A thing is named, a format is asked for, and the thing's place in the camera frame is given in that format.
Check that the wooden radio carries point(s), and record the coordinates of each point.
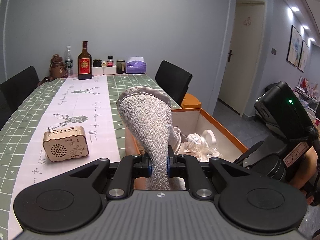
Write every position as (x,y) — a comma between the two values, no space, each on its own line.
(65,144)

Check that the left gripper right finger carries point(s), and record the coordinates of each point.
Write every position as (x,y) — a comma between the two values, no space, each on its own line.
(186,173)

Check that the brown liquor bottle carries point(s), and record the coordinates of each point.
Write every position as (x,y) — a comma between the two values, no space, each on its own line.
(84,63)

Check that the small red label bottle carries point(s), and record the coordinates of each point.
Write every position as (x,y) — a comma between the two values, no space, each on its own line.
(110,61)

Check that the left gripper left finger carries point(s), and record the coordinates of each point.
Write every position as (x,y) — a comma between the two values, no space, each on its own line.
(125,172)

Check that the black lid jar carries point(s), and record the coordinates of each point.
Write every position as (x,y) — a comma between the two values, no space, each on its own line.
(97,63)

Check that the clear water bottle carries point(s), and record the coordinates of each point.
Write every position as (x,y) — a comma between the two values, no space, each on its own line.
(69,61)

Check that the clear bag of white items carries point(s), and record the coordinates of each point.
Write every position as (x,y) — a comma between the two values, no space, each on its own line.
(202,147)

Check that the black chair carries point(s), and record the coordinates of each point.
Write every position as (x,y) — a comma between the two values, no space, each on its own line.
(173,80)
(19,87)
(5,111)

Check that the brown bear canister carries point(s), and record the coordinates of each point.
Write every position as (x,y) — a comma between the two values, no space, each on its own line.
(57,70)

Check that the cream room door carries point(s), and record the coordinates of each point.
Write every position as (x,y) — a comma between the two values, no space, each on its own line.
(244,53)

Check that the white box stand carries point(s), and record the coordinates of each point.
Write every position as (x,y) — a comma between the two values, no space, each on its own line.
(104,70)

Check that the orange plastic stool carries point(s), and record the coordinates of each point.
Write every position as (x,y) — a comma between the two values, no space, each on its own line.
(190,101)

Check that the dark glass jar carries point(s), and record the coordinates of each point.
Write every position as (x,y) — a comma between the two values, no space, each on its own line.
(120,66)

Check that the purple tissue pack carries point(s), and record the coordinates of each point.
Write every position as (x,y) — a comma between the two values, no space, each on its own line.
(135,65)

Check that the framed wall picture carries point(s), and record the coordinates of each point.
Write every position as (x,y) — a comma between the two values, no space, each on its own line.
(303,57)
(295,46)

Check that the orange cardboard box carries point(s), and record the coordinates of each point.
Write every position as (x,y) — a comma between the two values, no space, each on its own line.
(190,121)

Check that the black chair right side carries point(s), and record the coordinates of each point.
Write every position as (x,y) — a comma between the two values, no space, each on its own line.
(173,80)

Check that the black chair near left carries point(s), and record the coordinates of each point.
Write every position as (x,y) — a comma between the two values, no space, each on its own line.
(5,111)

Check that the small tape roll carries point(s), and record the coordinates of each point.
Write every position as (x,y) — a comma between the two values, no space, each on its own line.
(104,64)

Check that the person's right hand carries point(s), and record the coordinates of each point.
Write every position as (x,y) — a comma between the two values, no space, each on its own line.
(306,171)

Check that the grey waffle towel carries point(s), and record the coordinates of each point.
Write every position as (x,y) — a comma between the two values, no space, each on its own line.
(147,114)

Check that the green grid tablecloth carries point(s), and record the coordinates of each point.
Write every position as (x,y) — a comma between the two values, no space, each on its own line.
(60,104)

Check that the black chair far left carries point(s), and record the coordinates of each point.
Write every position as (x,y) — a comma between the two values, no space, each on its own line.
(19,87)

